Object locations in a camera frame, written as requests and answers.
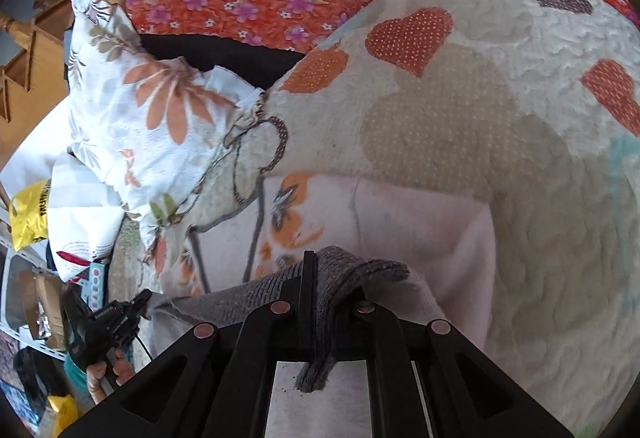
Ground person's left hand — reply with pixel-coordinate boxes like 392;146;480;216
85;349;137;406

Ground thin black cable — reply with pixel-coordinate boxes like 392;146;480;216
134;335;157;365

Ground pale pink garment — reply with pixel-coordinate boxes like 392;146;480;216
160;173;497;354

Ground white floral pillow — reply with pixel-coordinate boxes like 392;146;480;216
65;0;267;265

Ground cardboard box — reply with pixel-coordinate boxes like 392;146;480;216
20;268;69;352

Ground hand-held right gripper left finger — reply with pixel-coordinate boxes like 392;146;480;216
60;251;318;438

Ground white bag with red print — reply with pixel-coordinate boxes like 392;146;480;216
49;153;126;285

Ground wooden chair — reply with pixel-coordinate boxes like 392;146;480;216
0;0;137;169

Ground white heart patchwork quilt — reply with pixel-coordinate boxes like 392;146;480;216
110;0;640;438

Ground small yellow packet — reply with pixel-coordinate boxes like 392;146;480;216
47;393;81;437

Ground black cloth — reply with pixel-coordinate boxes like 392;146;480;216
137;34;308;89

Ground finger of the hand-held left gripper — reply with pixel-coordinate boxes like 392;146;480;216
127;290;153;321

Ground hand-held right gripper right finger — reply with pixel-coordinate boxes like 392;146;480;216
334;300;575;438

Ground grey knit garment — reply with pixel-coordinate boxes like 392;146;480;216
147;245;441;394

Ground yellow plastic bag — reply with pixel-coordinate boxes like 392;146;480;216
9;180;54;253

